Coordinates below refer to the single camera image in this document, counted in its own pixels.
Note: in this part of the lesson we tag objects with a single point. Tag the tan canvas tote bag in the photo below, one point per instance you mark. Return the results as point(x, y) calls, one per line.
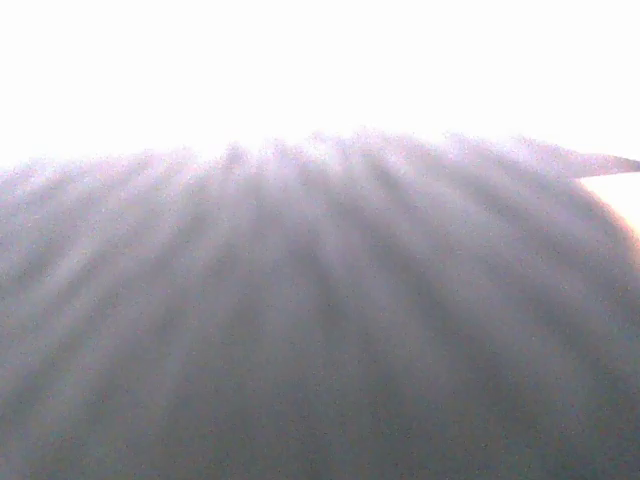
point(362, 308)

